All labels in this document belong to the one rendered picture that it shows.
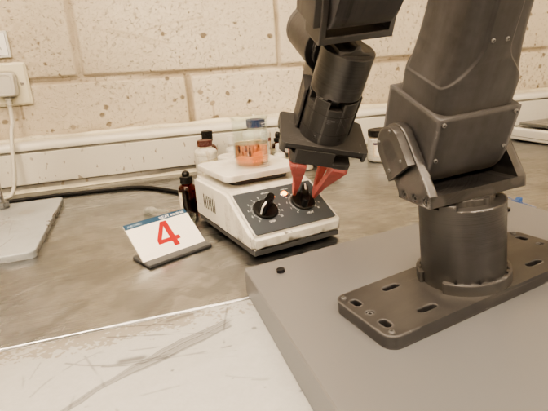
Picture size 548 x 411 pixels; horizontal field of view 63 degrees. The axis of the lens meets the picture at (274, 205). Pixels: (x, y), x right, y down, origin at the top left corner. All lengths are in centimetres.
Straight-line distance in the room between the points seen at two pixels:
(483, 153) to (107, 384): 33
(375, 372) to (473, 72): 20
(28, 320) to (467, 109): 43
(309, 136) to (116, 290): 27
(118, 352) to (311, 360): 17
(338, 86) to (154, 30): 67
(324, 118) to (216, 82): 63
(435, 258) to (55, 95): 90
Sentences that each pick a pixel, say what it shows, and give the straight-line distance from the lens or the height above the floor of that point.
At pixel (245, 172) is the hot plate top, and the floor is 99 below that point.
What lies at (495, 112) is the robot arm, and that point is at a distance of 34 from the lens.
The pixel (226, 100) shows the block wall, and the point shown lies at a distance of 110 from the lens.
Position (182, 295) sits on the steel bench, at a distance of 48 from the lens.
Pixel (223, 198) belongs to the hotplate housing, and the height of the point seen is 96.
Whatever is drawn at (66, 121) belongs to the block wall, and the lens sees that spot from 109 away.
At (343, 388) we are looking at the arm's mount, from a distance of 29.
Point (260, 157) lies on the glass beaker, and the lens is 62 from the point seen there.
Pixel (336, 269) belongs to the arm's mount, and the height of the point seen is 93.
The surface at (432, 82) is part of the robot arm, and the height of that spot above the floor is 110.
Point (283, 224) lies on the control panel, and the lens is 56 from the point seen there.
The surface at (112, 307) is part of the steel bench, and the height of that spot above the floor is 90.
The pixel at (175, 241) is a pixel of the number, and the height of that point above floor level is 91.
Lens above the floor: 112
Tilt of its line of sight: 17 degrees down
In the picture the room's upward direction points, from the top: 4 degrees counter-clockwise
